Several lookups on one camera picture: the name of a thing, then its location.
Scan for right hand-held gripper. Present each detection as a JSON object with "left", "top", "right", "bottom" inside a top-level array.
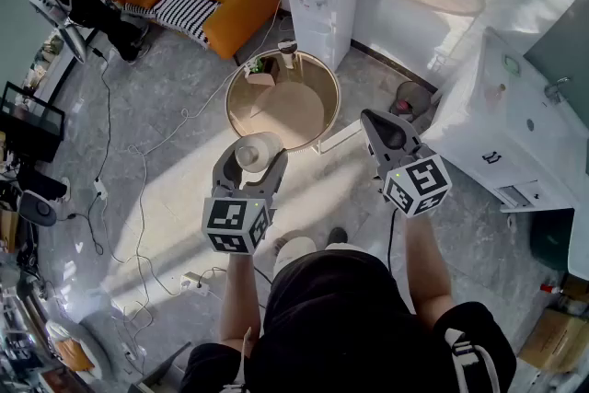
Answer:
[{"left": 361, "top": 109, "right": 453, "bottom": 217}]

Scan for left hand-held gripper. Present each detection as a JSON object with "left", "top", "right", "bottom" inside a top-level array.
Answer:
[{"left": 202, "top": 145, "right": 290, "bottom": 255}]

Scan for person's right forearm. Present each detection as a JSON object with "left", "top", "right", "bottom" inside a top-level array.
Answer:
[{"left": 403, "top": 208, "right": 457, "bottom": 330}]

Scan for person's left forearm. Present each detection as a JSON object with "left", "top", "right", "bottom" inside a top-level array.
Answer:
[{"left": 217, "top": 249, "right": 262, "bottom": 347}]

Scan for round wooden side table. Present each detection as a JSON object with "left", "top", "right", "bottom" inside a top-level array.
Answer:
[{"left": 225, "top": 50, "right": 342, "bottom": 152}]

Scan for person's beige shorts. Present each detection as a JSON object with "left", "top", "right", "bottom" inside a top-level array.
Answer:
[{"left": 272, "top": 235, "right": 370, "bottom": 278}]

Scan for brown box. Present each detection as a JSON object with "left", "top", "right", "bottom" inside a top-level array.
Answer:
[{"left": 244, "top": 55, "right": 282, "bottom": 87}]

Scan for white sink cabinet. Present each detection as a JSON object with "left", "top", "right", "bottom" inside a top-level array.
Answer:
[{"left": 420, "top": 27, "right": 589, "bottom": 214}]

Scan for glass jar with dark lid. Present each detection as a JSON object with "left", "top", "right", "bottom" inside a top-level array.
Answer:
[{"left": 277, "top": 39, "right": 299, "bottom": 71}]

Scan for white water dispenser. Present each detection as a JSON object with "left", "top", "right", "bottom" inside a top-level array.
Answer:
[{"left": 284, "top": 0, "right": 362, "bottom": 73}]

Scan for green soap dish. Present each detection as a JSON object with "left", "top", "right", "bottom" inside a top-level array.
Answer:
[{"left": 501, "top": 53, "right": 524, "bottom": 77}]

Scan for orange sofa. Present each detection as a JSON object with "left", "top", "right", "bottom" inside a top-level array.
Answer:
[{"left": 112, "top": 0, "right": 283, "bottom": 61}]

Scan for metal faucet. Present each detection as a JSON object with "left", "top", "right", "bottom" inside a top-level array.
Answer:
[{"left": 543, "top": 76, "right": 572, "bottom": 105}]

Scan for person's black shirt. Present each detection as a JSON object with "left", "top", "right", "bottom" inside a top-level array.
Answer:
[{"left": 179, "top": 249, "right": 519, "bottom": 393}]

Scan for dark green bin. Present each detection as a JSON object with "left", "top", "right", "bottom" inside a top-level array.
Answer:
[{"left": 528, "top": 208, "right": 577, "bottom": 273}]

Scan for grey round speaker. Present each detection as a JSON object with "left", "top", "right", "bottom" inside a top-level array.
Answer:
[{"left": 17, "top": 190, "right": 59, "bottom": 227}]

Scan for grey flat board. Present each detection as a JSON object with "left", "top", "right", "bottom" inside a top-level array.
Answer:
[{"left": 137, "top": 340, "right": 192, "bottom": 393}]

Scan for black glass cabinet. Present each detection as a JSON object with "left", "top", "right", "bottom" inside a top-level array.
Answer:
[{"left": 0, "top": 80, "right": 66, "bottom": 165}]

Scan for silver grey chair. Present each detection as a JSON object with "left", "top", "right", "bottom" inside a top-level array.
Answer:
[{"left": 29, "top": 0, "right": 89, "bottom": 64}]

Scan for grey round stool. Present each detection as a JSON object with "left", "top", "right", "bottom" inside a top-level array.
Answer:
[{"left": 43, "top": 316, "right": 114, "bottom": 384}]

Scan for cardboard box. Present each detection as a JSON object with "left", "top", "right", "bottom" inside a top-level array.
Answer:
[{"left": 516, "top": 306, "right": 589, "bottom": 375}]

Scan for long white floor cable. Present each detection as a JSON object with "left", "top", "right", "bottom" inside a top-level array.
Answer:
[{"left": 110, "top": 0, "right": 284, "bottom": 298}]

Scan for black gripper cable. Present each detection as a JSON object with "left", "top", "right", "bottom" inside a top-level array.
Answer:
[{"left": 387, "top": 208, "right": 399, "bottom": 273}]

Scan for long black floor cable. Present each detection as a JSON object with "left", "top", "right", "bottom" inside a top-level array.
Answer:
[{"left": 93, "top": 47, "right": 115, "bottom": 255}]

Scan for white harness strap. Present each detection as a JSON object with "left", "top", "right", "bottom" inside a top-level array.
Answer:
[{"left": 443, "top": 327, "right": 501, "bottom": 393}]

